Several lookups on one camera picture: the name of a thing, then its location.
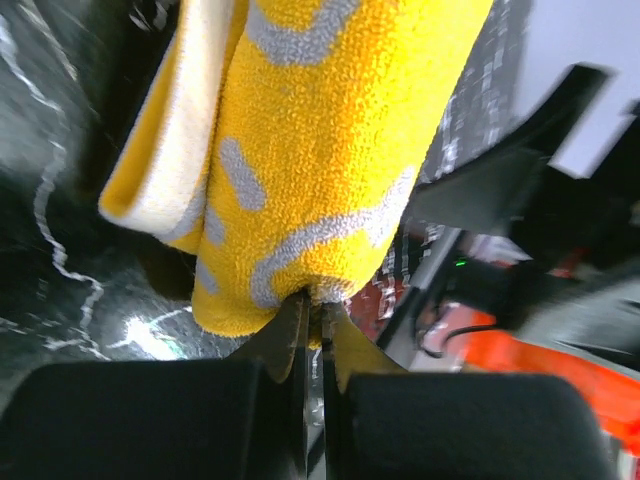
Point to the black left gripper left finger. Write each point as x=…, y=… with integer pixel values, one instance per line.
x=242, y=417

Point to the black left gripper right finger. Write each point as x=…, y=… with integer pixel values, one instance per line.
x=385, y=422

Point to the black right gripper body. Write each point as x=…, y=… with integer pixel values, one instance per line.
x=553, y=258

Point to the orange and grey towel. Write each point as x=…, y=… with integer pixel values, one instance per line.
x=280, y=141

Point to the orange object behind base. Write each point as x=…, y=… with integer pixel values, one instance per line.
x=614, y=397

